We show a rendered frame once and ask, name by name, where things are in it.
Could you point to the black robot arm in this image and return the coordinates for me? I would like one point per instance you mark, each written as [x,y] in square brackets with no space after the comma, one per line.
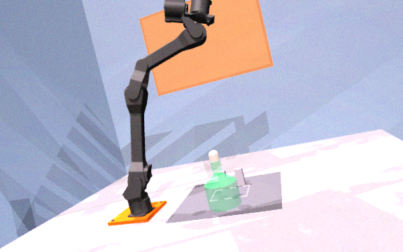
[136,94]

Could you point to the green glass bottle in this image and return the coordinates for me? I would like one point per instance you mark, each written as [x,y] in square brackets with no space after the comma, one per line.
[222,190]

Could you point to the grey flat mat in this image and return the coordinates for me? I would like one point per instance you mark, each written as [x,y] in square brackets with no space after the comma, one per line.
[261,193]

